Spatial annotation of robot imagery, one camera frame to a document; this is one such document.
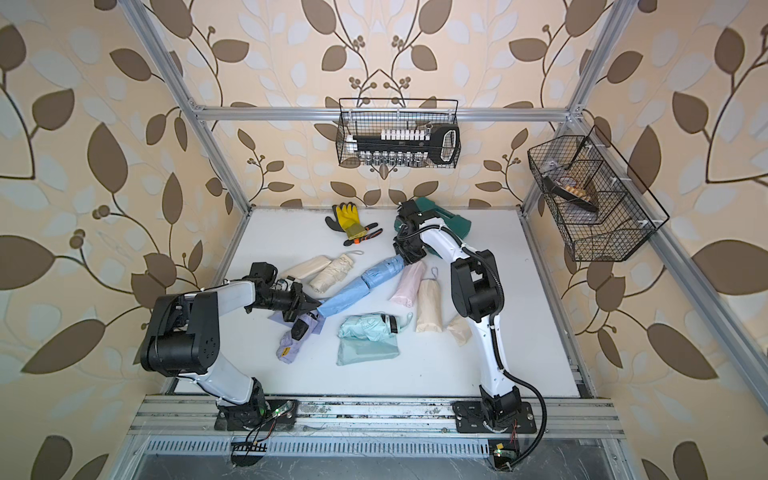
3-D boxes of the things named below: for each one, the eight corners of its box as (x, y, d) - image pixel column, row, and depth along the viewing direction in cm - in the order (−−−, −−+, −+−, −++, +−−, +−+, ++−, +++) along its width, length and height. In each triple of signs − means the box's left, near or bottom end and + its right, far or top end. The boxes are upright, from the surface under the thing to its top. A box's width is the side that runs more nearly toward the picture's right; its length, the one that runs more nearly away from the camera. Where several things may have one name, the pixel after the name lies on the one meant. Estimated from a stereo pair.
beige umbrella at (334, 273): (312, 289, 100) (309, 282, 96) (351, 251, 110) (350, 244, 107) (324, 298, 98) (321, 291, 94) (363, 258, 108) (362, 251, 105)
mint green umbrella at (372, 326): (340, 340, 89) (338, 333, 85) (343, 319, 93) (340, 312, 89) (411, 340, 89) (412, 333, 85) (410, 319, 93) (411, 312, 89)
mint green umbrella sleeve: (338, 365, 85) (337, 362, 83) (338, 341, 89) (337, 337, 87) (399, 357, 86) (400, 355, 84) (396, 334, 90) (396, 330, 89)
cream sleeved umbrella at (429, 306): (416, 331, 90) (416, 327, 87) (417, 282, 101) (418, 277, 98) (441, 332, 90) (442, 328, 87) (439, 283, 101) (440, 278, 98)
